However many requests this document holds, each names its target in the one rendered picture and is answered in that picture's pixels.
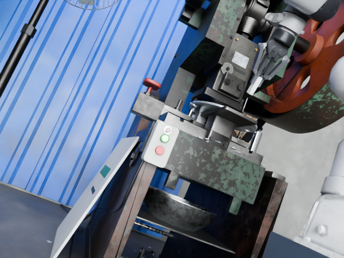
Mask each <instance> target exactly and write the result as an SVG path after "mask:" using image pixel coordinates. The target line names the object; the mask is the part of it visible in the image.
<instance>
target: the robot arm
mask: <svg viewBox="0 0 344 258"><path fill-rule="evenodd" d="M284 1H285V3H286V4H288V6H287V7H286V8H285V10H284V11H283V12H282V13H267V14H266V16H265V20H266V21H267V22H268V23H269V24H270V25H272V26H275V27H277V28H276V29H275V30H274V32H273V34H272V35H271V37H270V39H269V40H268V41H266V43H258V45H257V53H256V56H255V59H254V62H253V65H252V69H251V70H252V72H253V73H254V76H253V77H252V79H251V81H250V83H251V85H250V87H249V89H248V90H247V93H248V94H250V95H253V93H254V92H255V90H256V88H257V87H260V86H261V85H262V83H263V81H264V80H271V79H272V77H273V76H274V75H275V74H276V73H277V72H278V71H279V70H280V69H281V68H282V67H283V66H284V65H285V64H287V63H289V62H290V59H288V56H287V54H288V50H289V48H290V47H291V45H292V44H293V42H294V40H295V36H300V34H304V31H303V29H304V28H305V26H306V24H307V22H308V20H309V19H312V20H314V21H317V22H319V23H321V22H325V21H327V20H330V19H331V18H333V17H334V15H335V14H336V12H337V11H338V9H339V7H340V5H341V0H284ZM265 48H266V54H265V55H264V58H263V60H262V61H261V63H260V60H261V57H262V54H263V51H264V49H265ZM280 58H282V60H281V61H280V62H279V63H278V64H277V65H276V66H275V67H274V68H273V66H274V64H275V63H276V62H277V60H278V59H280ZM269 60H270V61H269ZM268 61H269V62H268ZM267 62H268V64H267ZM259 63H260V65H259ZM266 64H267V66H266ZM265 66H266V67H265ZM264 67H265V69H264ZM272 68H273V69H272ZM263 69H264V71H263ZM271 69H272V70H271ZM262 71H263V73H262V74H261V72H262ZM260 74H261V76H260ZM259 76H260V77H259ZM329 85H330V88H331V90H332V91H333V92H334V93H335V95H336V96H337V97H338V98H339V99H340V100H341V101H342V102H343V103H344V57H342V58H340V59H339V60H338V61H337V62H336V64H335V65H334V67H333V68H332V70H331V73H330V77H329ZM320 193H321V196H320V197H319V198H318V199H317V200H316V201H315V202H314V204H313V207H312V209H311V211H310V213H309V215H308V218H307V220H306V222H305V224H304V226H303V229H302V231H301V233H300V235H299V237H297V236H295V237H294V239H293V241H294V242H297V243H299V244H301V245H303V246H305V247H308V248H310V249H312V250H314V251H316V252H319V253H321V254H323V255H325V256H327V257H330V258H344V139H342V140H341V141H340V142H339V144H338V147H337V151H336V154H335V157H334V161H333V164H332V168H331V171H330V175H329V176H327V177H325V180H324V183H323V185H322V188H321V191H320Z"/></svg>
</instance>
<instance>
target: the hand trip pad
mask: <svg viewBox="0 0 344 258"><path fill-rule="evenodd" d="M143 85H144V86H146V87H148V88H147V90H146V92H147V93H149V94H150V93H151V91H152V90H155V91H157V90H158V89H160V87H161V84H160V83H158V82H156V81H154V80H152V79H150V78H145V79H144V81H143Z"/></svg>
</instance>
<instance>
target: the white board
mask: <svg viewBox="0 0 344 258"><path fill-rule="evenodd" d="M138 139H139V137H129V138H122V139H121V140H120V141H119V143H118V144H117V146H116V147H115V148H114V150H113V151H112V153H111V154H110V155H109V157H108V158H107V160H106V161H105V162H104V164H103V166H102V167H101V168H100V170H99V171H98V173H97V174H96V175H95V177H94V178H93V179H92V181H91V182H90V184H89V185H88V186H87V188H86V189H85V191H84V192H83V193H82V195H81V196H80V198H79V199H78V200H77V202H76V203H75V205H74V206H73V208H72V209H71V210H70V212H69V213H68V215H67V216H66V217H65V219H64V220H63V222H62V223H61V224H60V226H59V227H58V228H57V232H56V236H55V240H54V244H53V248H52V252H51V256H50V258H57V256H58V255H59V254H60V252H61V251H62V249H63V248H64V246H65V245H66V243H67V242H68V240H69V239H70V238H71V236H72V235H73V233H74V232H75V230H76V229H77V228H78V226H79V225H80V223H81V222H82V220H83V219H84V217H85V216H86V215H87V213H88V212H89V211H90V209H91V208H92V206H93V205H94V203H95V202H96V200H97V199H98V198H99V196H100V195H101V193H102V192H103V190H104V189H105V188H106V186H107V185H108V183H109V182H110V180H111V179H112V177H113V176H114V174H115V173H116V172H117V170H118V169H119V167H120V166H121V164H122V163H123V161H124V160H125V159H126V157H127V156H128V155H129V153H130V152H131V150H132V149H133V147H134V146H135V144H136V143H137V141H138Z"/></svg>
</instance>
